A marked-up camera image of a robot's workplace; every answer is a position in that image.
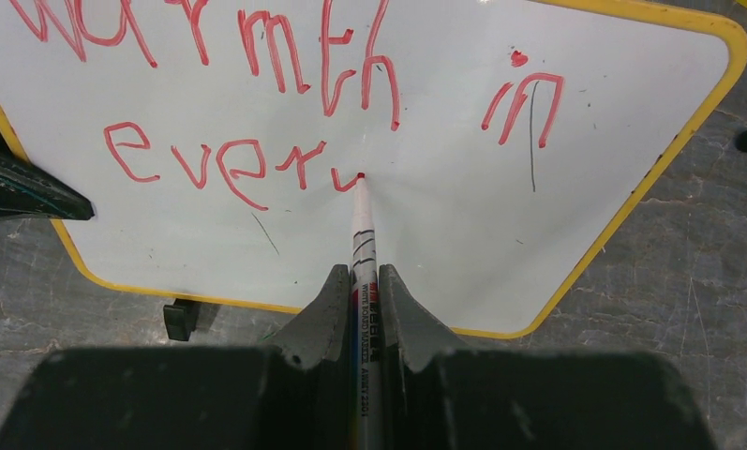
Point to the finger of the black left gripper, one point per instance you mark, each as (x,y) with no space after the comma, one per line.
(26,191)

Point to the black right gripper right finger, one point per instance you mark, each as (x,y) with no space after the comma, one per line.
(443,393)

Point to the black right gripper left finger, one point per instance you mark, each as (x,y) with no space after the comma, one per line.
(289,392)

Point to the red capped marker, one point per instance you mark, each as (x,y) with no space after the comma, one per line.
(367,427)

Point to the yellow framed whiteboard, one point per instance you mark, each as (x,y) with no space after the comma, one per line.
(221,142)

